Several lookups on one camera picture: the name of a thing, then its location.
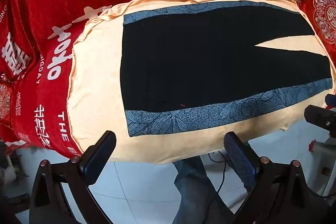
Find black cable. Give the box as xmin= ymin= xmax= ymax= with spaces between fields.
xmin=209 ymin=151 xmax=229 ymax=194

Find peach cloth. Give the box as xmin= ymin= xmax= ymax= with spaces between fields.
xmin=67 ymin=0 xmax=336 ymax=165

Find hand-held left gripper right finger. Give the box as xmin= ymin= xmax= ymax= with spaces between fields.
xmin=224 ymin=132 xmax=311 ymax=224

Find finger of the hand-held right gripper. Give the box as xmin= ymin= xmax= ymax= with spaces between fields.
xmin=304 ymin=105 xmax=336 ymax=134
xmin=325 ymin=94 xmax=336 ymax=109

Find person's leg in jeans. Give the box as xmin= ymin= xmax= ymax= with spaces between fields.
xmin=172 ymin=156 xmax=237 ymax=224

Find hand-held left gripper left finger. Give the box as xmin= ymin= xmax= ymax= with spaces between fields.
xmin=29 ymin=130 xmax=117 ymax=224

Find white plastic container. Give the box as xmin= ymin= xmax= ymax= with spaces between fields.
xmin=4 ymin=154 xmax=27 ymax=184

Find red cushion with round ornaments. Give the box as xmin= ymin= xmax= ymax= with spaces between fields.
xmin=299 ymin=0 xmax=336 ymax=45
xmin=0 ymin=80 xmax=12 ymax=121

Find black pants with patterned stripe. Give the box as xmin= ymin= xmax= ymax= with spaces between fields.
xmin=120 ymin=1 xmax=333 ymax=138

